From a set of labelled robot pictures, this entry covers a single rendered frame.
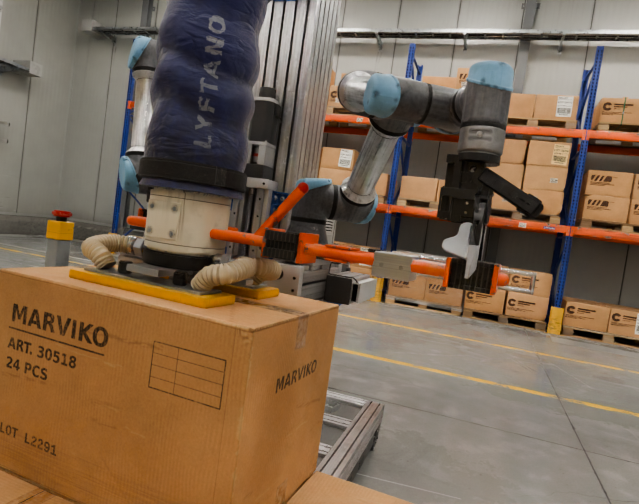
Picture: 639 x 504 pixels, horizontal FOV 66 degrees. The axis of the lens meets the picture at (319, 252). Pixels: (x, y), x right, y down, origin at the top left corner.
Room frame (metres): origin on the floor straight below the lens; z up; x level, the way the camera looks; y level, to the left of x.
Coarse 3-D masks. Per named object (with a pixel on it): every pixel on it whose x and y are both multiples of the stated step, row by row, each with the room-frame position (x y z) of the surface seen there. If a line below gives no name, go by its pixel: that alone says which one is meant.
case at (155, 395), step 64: (0, 320) 0.99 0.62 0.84; (64, 320) 0.93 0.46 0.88; (128, 320) 0.87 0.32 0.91; (192, 320) 0.82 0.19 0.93; (256, 320) 0.84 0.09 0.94; (320, 320) 1.04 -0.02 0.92; (0, 384) 0.98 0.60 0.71; (64, 384) 0.92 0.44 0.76; (128, 384) 0.86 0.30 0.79; (192, 384) 0.81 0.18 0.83; (256, 384) 0.81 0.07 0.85; (320, 384) 1.09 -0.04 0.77; (0, 448) 0.98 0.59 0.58; (64, 448) 0.91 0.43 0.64; (128, 448) 0.86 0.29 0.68; (192, 448) 0.81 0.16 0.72; (256, 448) 0.84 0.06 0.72
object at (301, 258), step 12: (264, 228) 0.96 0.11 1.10; (276, 228) 0.99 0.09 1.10; (264, 240) 0.96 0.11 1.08; (276, 240) 0.94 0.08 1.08; (288, 240) 0.93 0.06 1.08; (300, 240) 0.93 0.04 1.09; (312, 240) 0.97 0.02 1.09; (264, 252) 0.95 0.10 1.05; (276, 252) 0.94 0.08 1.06; (288, 252) 0.93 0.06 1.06; (300, 252) 0.93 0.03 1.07
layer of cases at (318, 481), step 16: (0, 480) 0.93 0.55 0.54; (16, 480) 0.94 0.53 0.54; (320, 480) 1.10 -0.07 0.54; (336, 480) 1.11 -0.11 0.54; (0, 496) 0.89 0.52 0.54; (16, 496) 0.89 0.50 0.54; (32, 496) 0.90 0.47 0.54; (48, 496) 0.90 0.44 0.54; (64, 496) 0.91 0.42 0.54; (304, 496) 1.03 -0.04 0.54; (320, 496) 1.03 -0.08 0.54; (336, 496) 1.04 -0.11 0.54; (352, 496) 1.05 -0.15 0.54; (368, 496) 1.06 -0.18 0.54; (384, 496) 1.07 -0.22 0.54
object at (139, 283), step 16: (80, 272) 0.99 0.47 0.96; (96, 272) 1.00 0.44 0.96; (112, 272) 1.00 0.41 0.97; (128, 272) 1.00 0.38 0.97; (176, 272) 0.95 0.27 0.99; (128, 288) 0.94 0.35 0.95; (144, 288) 0.93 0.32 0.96; (160, 288) 0.92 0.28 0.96; (176, 288) 0.92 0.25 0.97; (192, 288) 0.94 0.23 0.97; (192, 304) 0.89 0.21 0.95; (208, 304) 0.88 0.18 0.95; (224, 304) 0.93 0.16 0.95
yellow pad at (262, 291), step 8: (216, 288) 1.09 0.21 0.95; (224, 288) 1.08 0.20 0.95; (232, 288) 1.08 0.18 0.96; (240, 288) 1.07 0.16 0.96; (248, 288) 1.07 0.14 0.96; (256, 288) 1.09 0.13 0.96; (264, 288) 1.11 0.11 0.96; (272, 288) 1.13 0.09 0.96; (248, 296) 1.06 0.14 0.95; (256, 296) 1.05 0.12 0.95; (264, 296) 1.08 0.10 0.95; (272, 296) 1.11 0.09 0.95
